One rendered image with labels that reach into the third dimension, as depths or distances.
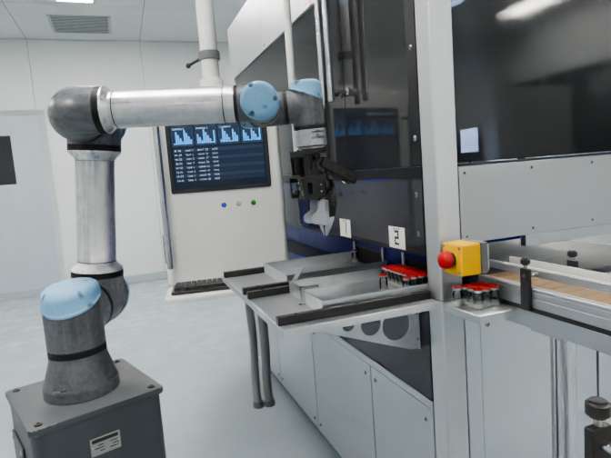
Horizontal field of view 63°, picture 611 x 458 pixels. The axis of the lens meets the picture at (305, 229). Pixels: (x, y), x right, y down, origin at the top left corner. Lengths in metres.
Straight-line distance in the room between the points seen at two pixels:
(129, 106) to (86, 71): 5.65
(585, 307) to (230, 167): 1.41
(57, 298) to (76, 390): 0.19
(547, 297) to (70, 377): 0.99
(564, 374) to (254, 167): 1.35
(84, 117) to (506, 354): 1.14
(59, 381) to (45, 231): 5.51
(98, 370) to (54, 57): 5.82
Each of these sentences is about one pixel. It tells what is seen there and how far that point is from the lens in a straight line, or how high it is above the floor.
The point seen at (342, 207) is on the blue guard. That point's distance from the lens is 1.71.
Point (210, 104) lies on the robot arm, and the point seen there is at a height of 1.36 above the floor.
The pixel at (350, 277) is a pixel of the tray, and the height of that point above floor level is 0.90.
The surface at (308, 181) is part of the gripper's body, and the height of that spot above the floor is 1.20.
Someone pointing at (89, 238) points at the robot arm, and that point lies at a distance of 1.24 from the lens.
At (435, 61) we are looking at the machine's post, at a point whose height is 1.45.
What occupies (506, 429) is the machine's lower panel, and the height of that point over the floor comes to 0.51.
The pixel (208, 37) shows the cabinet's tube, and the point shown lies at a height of 1.78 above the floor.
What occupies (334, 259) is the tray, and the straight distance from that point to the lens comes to 1.83.
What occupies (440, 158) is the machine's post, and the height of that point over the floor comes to 1.23.
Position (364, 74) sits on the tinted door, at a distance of 1.55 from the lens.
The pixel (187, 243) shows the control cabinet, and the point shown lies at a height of 0.97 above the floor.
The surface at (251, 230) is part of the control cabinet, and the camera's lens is 2.07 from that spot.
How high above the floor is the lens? 1.22
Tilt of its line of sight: 6 degrees down
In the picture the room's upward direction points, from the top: 4 degrees counter-clockwise
